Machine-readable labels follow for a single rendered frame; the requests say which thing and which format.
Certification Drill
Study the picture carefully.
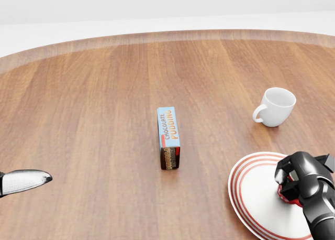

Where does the white plate with red rings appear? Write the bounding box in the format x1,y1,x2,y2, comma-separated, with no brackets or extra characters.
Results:
228,151,316,240

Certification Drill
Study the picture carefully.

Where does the white mug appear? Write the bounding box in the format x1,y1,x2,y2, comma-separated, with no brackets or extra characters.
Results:
252,87,297,128

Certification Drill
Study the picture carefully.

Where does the red mug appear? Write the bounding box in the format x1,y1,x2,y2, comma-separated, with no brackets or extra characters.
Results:
277,184,305,208

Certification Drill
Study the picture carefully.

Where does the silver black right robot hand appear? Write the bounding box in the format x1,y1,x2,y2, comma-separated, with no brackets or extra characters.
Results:
274,151,335,202

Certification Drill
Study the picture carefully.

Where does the chocolate pudding box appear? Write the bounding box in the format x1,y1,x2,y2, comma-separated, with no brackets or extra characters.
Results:
157,106,181,171

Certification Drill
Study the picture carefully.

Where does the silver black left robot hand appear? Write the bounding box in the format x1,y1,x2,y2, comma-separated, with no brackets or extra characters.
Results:
0,169,53,199

